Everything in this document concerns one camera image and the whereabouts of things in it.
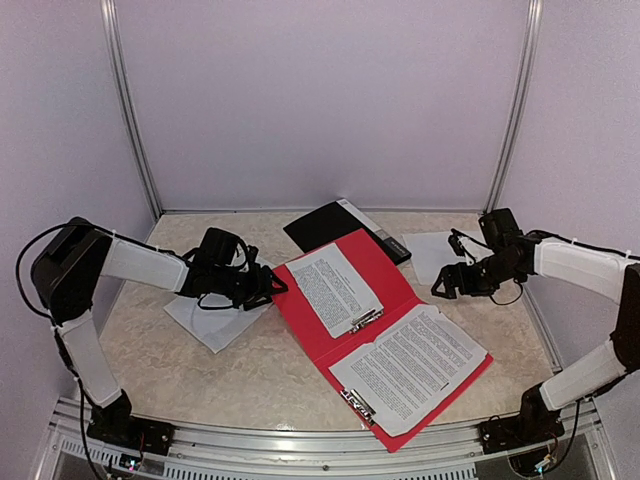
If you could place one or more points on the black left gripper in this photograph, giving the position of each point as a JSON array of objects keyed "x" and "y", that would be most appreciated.
[{"x": 261, "y": 287}]

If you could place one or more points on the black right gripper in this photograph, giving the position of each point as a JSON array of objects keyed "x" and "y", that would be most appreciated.
[{"x": 466, "y": 286}]

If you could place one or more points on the metal folder clip spine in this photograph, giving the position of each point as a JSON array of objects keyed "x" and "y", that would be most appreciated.
[{"x": 365, "y": 319}]

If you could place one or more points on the red clip file folder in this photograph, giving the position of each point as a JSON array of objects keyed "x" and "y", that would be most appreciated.
[{"x": 397, "y": 297}]

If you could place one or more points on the black clip file folder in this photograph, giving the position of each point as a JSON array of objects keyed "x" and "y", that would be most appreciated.
[{"x": 337, "y": 219}]

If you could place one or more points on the metal folder clip bottom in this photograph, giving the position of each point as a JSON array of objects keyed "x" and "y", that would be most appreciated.
[{"x": 359, "y": 405}]

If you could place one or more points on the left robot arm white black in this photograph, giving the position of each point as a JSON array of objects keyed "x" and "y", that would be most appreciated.
[{"x": 79, "y": 256}]

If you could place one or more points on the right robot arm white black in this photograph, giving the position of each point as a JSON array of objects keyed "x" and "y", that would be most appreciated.
[{"x": 598, "y": 290}]

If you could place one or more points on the blank white paper sheet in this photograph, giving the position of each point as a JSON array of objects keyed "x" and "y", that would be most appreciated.
[{"x": 430, "y": 252}]

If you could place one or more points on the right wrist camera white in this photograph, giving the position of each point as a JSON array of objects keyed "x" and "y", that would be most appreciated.
[{"x": 468, "y": 247}]

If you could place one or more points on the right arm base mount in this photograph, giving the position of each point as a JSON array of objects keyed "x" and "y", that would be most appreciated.
[{"x": 498, "y": 434}]

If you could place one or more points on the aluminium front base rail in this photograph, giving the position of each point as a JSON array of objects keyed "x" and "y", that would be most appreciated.
[{"x": 448, "y": 451}]

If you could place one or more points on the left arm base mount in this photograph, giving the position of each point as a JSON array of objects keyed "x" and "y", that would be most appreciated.
[{"x": 131, "y": 432}]

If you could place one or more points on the aluminium frame post right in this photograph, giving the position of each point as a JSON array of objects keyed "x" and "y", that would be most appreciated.
[{"x": 518, "y": 103}]

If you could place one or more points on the aluminium frame post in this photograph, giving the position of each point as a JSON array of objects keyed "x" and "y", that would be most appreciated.
[
  {"x": 518, "y": 103},
  {"x": 114, "y": 45}
]

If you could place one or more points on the aluminium frame post left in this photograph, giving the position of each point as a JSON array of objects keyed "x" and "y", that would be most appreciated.
[{"x": 114, "y": 45}]

